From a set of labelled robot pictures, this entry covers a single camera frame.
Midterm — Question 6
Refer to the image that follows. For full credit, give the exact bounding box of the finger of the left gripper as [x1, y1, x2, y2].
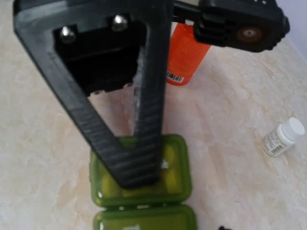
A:
[13, 0, 174, 188]

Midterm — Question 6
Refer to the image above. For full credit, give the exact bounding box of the orange pill bottle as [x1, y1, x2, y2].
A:
[166, 23, 211, 86]

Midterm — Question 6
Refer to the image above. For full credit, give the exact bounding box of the green weekly pill organizer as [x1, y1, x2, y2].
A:
[89, 134, 198, 230]

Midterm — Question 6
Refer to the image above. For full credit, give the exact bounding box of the small white pill bottle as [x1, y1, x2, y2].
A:
[261, 117, 305, 157]

